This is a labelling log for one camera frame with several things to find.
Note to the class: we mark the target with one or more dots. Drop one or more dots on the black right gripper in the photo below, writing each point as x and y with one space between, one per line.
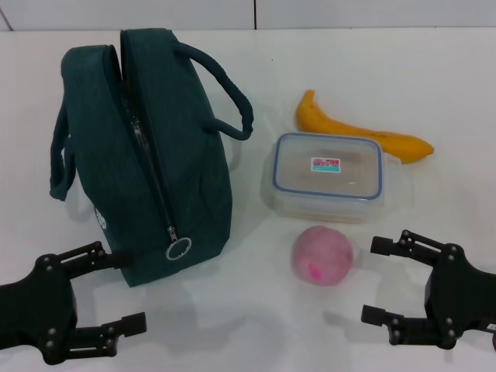
461 298

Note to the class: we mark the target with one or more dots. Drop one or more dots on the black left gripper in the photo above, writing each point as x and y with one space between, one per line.
42 302

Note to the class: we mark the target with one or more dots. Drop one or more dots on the pink peach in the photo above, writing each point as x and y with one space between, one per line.
325 252

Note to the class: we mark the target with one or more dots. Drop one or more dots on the clear food container blue seal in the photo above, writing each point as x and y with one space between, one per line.
325 182

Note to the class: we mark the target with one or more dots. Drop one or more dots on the dark teal insulated lunch bag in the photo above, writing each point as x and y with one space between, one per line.
186 155

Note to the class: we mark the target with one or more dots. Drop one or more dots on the yellow banana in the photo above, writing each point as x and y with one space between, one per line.
310 116

